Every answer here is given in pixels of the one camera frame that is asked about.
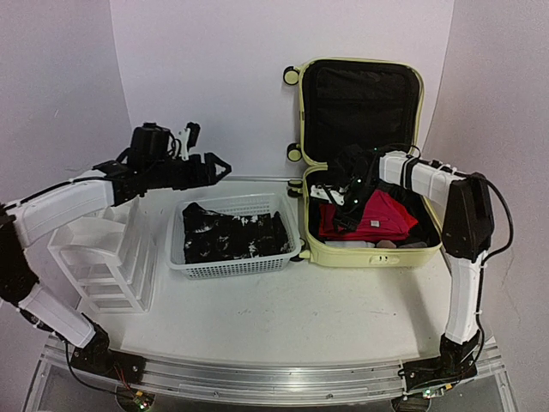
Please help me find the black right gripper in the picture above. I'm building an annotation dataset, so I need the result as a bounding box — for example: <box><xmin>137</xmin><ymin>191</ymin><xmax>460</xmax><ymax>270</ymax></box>
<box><xmin>332</xmin><ymin>175</ymin><xmax>379</xmax><ymax>235</ymax></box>

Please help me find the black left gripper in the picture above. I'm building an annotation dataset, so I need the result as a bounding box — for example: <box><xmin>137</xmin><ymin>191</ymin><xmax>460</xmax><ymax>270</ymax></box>
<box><xmin>144</xmin><ymin>151</ymin><xmax>231</xmax><ymax>190</ymax></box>

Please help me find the red shirt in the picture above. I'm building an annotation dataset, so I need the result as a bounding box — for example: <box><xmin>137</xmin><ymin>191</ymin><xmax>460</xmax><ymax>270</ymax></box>
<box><xmin>319</xmin><ymin>190</ymin><xmax>419</xmax><ymax>243</ymax></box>

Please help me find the white perforated plastic basket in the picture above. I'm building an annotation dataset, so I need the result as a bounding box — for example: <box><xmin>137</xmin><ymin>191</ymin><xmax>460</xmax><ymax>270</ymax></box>
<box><xmin>166</xmin><ymin>193</ymin><xmax>303</xmax><ymax>280</ymax></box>

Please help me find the black and white patterned garment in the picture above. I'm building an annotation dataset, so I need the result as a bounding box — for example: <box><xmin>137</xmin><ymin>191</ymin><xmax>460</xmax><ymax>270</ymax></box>
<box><xmin>182</xmin><ymin>203</ymin><xmax>291</xmax><ymax>264</ymax></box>

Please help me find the pale yellow hard-shell suitcase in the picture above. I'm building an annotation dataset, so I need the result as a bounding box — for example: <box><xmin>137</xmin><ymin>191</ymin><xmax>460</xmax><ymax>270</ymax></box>
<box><xmin>282</xmin><ymin>58</ymin><xmax>441</xmax><ymax>268</ymax></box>

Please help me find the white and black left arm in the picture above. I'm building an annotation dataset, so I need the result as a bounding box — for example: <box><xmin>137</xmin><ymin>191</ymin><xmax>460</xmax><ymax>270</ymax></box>
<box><xmin>1</xmin><ymin>153</ymin><xmax>232</xmax><ymax>383</ymax></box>

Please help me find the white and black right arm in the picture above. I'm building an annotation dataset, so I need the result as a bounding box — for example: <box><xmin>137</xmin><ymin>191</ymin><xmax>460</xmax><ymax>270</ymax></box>
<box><xmin>303</xmin><ymin>148</ymin><xmax>495</xmax><ymax>390</ymax></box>

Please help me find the beige hexagonal compact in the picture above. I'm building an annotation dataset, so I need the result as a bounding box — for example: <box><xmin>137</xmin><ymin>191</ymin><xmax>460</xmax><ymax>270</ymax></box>
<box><xmin>376</xmin><ymin>239</ymin><xmax>397</xmax><ymax>249</ymax></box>

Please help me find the grey flat case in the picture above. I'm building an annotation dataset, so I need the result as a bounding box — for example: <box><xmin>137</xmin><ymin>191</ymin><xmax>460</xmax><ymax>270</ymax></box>
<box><xmin>400</xmin><ymin>241</ymin><xmax>428</xmax><ymax>249</ymax></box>

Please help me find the white plastic drawer organizer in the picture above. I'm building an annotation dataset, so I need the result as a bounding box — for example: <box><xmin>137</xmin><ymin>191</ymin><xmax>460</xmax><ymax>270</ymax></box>
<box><xmin>48</xmin><ymin>199</ymin><xmax>157</xmax><ymax>313</ymax></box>

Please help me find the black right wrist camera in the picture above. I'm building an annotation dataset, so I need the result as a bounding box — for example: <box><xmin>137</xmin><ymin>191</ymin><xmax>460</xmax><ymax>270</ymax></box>
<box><xmin>329</xmin><ymin>144</ymin><xmax>373</xmax><ymax>179</ymax></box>

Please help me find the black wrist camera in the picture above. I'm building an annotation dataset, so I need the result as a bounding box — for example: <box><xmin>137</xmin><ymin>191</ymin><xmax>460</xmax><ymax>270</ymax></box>
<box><xmin>329</xmin><ymin>144</ymin><xmax>373</xmax><ymax>179</ymax></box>
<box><xmin>128</xmin><ymin>123</ymin><xmax>171</xmax><ymax>164</ymax></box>

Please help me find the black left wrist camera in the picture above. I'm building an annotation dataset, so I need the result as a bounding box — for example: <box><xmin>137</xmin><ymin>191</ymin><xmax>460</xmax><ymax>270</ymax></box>
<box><xmin>128</xmin><ymin>123</ymin><xmax>171</xmax><ymax>164</ymax></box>

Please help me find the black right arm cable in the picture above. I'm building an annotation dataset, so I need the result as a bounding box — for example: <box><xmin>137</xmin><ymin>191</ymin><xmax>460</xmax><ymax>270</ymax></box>
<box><xmin>475</xmin><ymin>179</ymin><xmax>514</xmax><ymax>383</ymax></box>

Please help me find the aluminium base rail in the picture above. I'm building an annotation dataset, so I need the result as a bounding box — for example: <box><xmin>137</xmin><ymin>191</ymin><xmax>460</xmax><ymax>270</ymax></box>
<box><xmin>40</xmin><ymin>325</ymin><xmax>507</xmax><ymax>403</ymax></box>

